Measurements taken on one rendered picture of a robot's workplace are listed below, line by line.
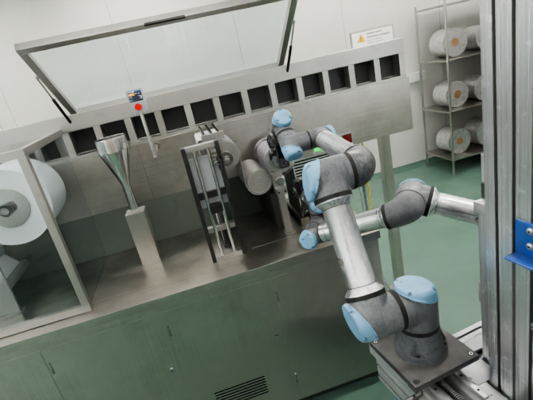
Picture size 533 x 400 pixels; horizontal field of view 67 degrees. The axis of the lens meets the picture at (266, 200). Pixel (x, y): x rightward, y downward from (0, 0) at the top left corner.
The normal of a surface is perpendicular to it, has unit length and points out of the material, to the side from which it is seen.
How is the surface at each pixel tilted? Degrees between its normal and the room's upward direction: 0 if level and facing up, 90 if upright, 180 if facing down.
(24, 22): 90
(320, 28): 90
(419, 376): 0
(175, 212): 90
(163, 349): 90
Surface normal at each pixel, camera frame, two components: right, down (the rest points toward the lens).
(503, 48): -0.92, 0.30
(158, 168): 0.22, 0.29
